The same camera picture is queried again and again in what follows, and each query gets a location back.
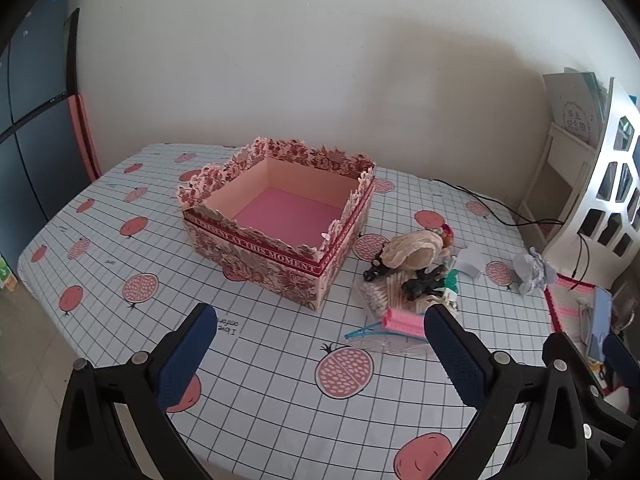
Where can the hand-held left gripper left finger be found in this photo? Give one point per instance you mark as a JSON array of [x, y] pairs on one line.
[[187, 355]]

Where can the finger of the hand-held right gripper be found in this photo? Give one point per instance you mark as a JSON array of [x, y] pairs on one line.
[[620, 360]]

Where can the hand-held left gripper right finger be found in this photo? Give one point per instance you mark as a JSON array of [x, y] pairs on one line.
[[452, 355]]

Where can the pink hair roller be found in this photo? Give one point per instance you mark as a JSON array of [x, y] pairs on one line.
[[402, 321]]

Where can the black hair claw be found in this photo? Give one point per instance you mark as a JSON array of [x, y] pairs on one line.
[[425, 285]]

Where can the bag of cotton swabs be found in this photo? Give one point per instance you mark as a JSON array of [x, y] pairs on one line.
[[385, 292]]

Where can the beige fluffy hair scrunchie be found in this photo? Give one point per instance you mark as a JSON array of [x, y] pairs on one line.
[[410, 252]]

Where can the floral paper gift box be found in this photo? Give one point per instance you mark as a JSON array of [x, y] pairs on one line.
[[280, 280]]

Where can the desktop with grid tablecloth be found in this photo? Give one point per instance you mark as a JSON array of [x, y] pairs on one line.
[[165, 260]]

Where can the light blue flat case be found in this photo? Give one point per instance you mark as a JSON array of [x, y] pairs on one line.
[[602, 320]]

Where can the white hair clip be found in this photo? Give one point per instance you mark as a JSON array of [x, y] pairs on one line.
[[450, 305]]

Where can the green plastic clip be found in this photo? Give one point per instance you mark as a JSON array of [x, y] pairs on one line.
[[452, 280]]

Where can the black toy car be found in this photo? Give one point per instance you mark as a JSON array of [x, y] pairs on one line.
[[376, 272]]

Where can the small doll figure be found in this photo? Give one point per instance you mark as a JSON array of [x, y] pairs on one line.
[[446, 237]]

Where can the green carton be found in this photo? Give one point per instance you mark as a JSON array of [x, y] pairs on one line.
[[6, 275]]

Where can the pink flat board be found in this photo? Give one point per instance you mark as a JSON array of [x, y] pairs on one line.
[[82, 130]]

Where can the dark blue cabinet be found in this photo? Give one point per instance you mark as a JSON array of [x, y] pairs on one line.
[[35, 150]]

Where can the grey booklet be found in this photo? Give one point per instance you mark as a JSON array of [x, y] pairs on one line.
[[570, 105]]

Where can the dark flat board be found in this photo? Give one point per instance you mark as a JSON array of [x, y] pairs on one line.
[[72, 50]]

